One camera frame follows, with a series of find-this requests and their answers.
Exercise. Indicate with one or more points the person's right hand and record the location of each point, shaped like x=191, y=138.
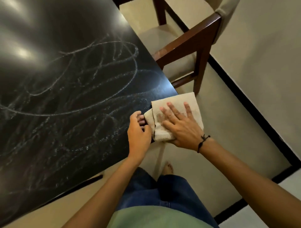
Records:
x=185, y=131

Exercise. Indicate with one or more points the person's left hand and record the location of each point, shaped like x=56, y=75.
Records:
x=137, y=141

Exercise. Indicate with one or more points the person's left thumb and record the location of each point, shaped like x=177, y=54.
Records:
x=148, y=130

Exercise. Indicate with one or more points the person's right middle finger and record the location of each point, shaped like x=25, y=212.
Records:
x=175, y=110

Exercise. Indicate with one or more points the person's right thumb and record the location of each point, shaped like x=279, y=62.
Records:
x=169, y=126

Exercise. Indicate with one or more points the beige terry cloth towel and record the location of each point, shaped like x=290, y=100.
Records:
x=181, y=101

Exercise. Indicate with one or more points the person's right forearm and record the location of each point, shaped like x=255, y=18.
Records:
x=247, y=183

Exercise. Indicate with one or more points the person's left forearm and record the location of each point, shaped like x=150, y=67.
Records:
x=105, y=195

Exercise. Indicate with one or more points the person's bare foot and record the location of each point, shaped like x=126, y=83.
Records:
x=167, y=168

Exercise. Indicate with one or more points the blue jeans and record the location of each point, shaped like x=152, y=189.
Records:
x=174, y=190

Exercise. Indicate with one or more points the wooden chair with beige cushion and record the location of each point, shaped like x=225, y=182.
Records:
x=188, y=40

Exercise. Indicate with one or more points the green shirt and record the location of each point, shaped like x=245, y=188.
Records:
x=155, y=218

